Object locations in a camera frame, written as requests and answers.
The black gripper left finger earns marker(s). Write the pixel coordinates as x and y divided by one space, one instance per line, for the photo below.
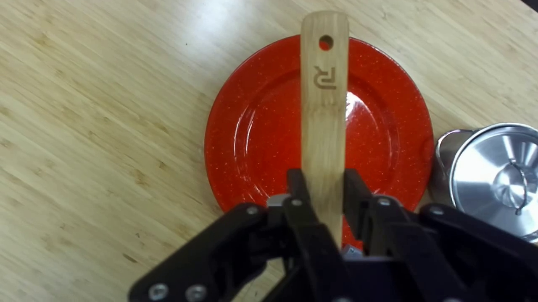
236 252

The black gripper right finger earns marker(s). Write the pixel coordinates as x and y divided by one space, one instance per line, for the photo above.
437 257

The wooden spatula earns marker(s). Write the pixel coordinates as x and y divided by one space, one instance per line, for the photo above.
325 123

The red round plate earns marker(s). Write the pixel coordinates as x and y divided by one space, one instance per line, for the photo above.
252 128

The steel pot lid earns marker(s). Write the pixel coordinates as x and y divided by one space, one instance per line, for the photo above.
493 173

